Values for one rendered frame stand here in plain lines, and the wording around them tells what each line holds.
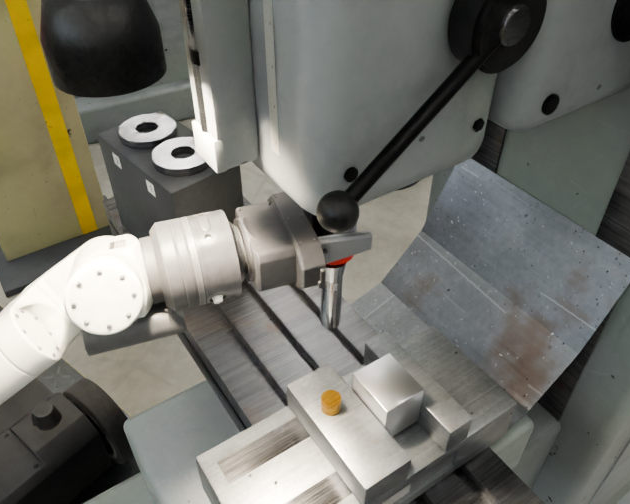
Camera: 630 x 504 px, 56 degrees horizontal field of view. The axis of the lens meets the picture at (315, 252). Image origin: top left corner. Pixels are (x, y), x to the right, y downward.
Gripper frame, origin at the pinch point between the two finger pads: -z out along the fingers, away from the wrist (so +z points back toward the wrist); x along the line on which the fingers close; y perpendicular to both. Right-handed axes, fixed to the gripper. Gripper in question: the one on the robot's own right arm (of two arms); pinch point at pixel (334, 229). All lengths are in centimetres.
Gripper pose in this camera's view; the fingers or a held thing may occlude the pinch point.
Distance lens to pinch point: 62.1
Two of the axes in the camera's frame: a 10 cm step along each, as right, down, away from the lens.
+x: -3.3, -6.2, 7.1
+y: -0.1, 7.5, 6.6
